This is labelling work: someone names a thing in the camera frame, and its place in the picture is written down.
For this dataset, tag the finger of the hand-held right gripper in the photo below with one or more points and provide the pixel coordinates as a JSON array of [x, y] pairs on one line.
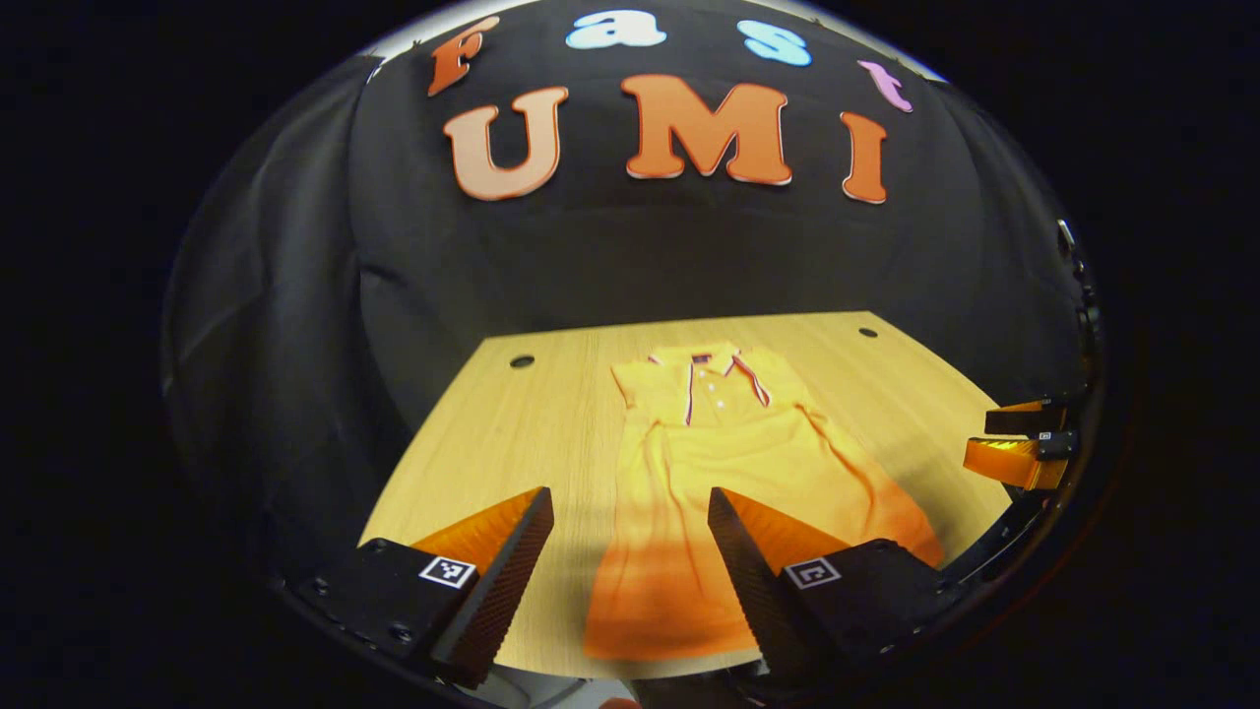
[[1009, 461], [1014, 418]]

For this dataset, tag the black backdrop cloth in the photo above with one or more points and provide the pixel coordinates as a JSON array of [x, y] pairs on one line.
[[630, 256]]

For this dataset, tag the yellow T-shirt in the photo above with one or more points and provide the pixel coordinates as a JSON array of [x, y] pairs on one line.
[[709, 473]]

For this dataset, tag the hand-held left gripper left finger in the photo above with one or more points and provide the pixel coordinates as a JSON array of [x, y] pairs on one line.
[[507, 581]]

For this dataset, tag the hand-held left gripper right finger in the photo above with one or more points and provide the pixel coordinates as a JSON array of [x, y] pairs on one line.
[[753, 581]]

